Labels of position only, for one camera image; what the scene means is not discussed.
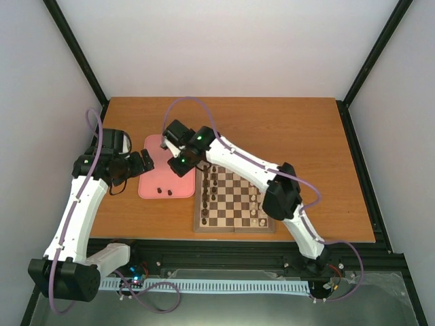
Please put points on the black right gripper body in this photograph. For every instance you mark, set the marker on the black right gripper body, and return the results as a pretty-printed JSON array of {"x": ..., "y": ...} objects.
[{"x": 186, "y": 166}]

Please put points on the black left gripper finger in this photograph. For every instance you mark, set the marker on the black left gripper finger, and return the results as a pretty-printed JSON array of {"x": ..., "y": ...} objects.
[
  {"x": 148, "y": 165},
  {"x": 145, "y": 155}
]

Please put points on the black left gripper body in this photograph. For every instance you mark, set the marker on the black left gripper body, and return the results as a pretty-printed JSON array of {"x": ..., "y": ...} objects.
[{"x": 129, "y": 170}]

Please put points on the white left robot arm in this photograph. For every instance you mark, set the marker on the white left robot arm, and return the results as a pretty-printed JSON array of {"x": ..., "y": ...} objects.
[{"x": 66, "y": 271}]

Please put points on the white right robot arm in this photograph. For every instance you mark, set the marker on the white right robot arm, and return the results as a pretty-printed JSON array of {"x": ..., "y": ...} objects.
[{"x": 279, "y": 183}]

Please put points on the wooden chess board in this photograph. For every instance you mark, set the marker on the wooden chess board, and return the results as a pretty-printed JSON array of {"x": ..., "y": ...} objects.
[{"x": 230, "y": 211}]

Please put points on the row of white chess pieces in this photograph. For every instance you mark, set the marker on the row of white chess pieces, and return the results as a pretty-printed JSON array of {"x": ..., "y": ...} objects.
[{"x": 258, "y": 218}]

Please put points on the pink plastic tray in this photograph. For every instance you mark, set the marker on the pink plastic tray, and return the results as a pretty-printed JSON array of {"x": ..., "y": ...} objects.
[{"x": 162, "y": 176}]

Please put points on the black aluminium frame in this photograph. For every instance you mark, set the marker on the black aluminium frame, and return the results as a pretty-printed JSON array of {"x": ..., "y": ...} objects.
[{"x": 211, "y": 255}]

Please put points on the light blue cable duct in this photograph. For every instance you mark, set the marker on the light blue cable duct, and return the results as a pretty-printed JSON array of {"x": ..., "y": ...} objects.
[{"x": 204, "y": 286}]

